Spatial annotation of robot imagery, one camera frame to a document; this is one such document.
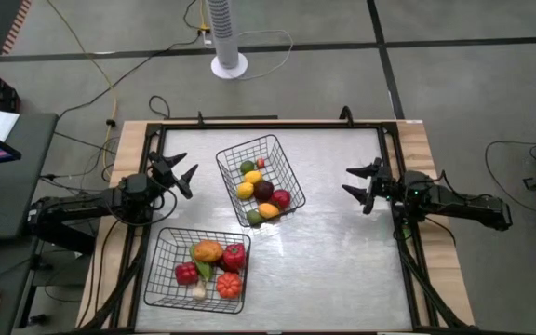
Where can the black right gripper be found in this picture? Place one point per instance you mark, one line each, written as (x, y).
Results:
(391, 188)

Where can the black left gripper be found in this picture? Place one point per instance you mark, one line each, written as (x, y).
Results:
(163, 176)

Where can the green lime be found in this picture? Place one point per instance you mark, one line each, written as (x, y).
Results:
(254, 217)
(247, 166)

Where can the small red strawberry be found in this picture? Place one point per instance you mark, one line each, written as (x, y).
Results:
(260, 163)

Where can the orange fruit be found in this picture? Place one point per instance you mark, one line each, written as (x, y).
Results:
(208, 251)

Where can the red apple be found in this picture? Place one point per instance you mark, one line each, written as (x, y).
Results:
(280, 198)

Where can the dark purple plum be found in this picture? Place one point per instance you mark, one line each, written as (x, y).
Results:
(263, 190)

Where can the orange yellow mango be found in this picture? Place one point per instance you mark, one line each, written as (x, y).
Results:
(268, 210)

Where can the green leafy vegetable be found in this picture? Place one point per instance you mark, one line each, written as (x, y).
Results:
(203, 269)

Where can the red bell pepper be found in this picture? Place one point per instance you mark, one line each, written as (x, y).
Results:
(186, 273)
(234, 256)

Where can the dark red sweet potato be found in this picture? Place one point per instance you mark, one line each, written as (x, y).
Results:
(221, 266)

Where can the white garlic bulb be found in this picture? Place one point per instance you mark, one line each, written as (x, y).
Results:
(198, 291)

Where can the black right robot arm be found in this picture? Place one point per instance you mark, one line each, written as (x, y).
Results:
(463, 202)

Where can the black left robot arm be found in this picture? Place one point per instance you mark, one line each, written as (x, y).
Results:
(77, 207)

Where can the white tower fan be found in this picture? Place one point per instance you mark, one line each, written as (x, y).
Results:
(225, 32)

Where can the grey desk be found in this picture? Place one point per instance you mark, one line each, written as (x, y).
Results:
(26, 139)

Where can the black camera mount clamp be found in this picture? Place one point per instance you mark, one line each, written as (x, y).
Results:
(345, 115)
(199, 118)

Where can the black metal table frame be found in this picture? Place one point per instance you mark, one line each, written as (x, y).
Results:
(272, 125)

